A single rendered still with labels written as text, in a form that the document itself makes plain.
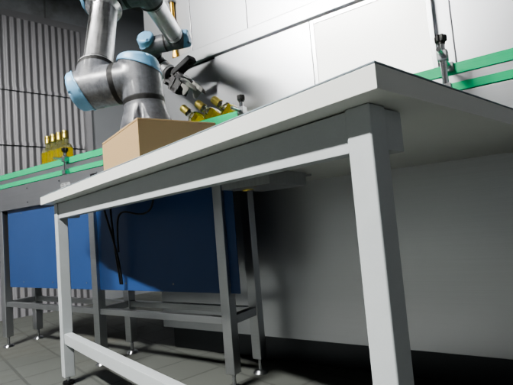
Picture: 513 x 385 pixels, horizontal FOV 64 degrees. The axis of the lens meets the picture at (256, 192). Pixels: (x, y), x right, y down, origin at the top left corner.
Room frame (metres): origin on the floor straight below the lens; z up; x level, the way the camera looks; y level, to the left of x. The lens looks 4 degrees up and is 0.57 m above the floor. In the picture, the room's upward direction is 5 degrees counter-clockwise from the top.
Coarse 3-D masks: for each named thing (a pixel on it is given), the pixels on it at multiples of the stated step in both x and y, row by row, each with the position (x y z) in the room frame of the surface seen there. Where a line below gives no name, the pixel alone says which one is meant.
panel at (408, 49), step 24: (384, 0) 1.37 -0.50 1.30; (408, 0) 1.33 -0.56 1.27; (336, 24) 1.47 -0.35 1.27; (360, 24) 1.42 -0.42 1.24; (384, 24) 1.38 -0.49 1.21; (408, 24) 1.33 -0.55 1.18; (336, 48) 1.47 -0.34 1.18; (360, 48) 1.43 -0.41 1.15; (384, 48) 1.38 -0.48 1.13; (408, 48) 1.34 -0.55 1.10; (336, 72) 1.48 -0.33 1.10; (408, 72) 1.34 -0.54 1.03
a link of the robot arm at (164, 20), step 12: (132, 0) 1.31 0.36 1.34; (144, 0) 1.33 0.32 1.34; (156, 0) 1.36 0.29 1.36; (156, 12) 1.43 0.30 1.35; (168, 12) 1.48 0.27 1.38; (156, 24) 1.52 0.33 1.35; (168, 24) 1.53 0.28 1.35; (168, 36) 1.60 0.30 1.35; (180, 36) 1.65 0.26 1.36; (168, 48) 1.70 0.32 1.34; (180, 48) 1.72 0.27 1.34
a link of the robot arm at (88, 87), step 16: (80, 0) 1.30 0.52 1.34; (96, 0) 1.26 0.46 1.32; (112, 0) 1.27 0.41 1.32; (96, 16) 1.23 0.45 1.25; (112, 16) 1.26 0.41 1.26; (96, 32) 1.20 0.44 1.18; (112, 32) 1.24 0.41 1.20; (96, 48) 1.17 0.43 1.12; (112, 48) 1.22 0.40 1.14; (80, 64) 1.13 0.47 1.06; (96, 64) 1.13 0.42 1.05; (80, 80) 1.11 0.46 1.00; (96, 80) 1.10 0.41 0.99; (80, 96) 1.12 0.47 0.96; (96, 96) 1.12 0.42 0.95; (112, 96) 1.12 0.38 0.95
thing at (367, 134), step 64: (320, 128) 0.61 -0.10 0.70; (384, 128) 0.56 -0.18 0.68; (128, 192) 1.14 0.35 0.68; (384, 192) 0.55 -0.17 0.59; (64, 256) 1.66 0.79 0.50; (384, 256) 0.54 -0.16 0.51; (64, 320) 1.65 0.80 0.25; (384, 320) 0.55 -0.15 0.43; (64, 384) 1.65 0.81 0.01; (384, 384) 0.56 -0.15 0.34
